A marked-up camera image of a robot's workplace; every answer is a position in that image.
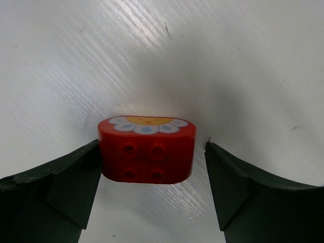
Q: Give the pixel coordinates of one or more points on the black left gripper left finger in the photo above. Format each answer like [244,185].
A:
[51,202]

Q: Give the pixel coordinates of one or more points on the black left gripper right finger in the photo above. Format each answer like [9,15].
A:
[253,205]

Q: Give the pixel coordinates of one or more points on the red cloud lego brick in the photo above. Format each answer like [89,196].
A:
[146,149]

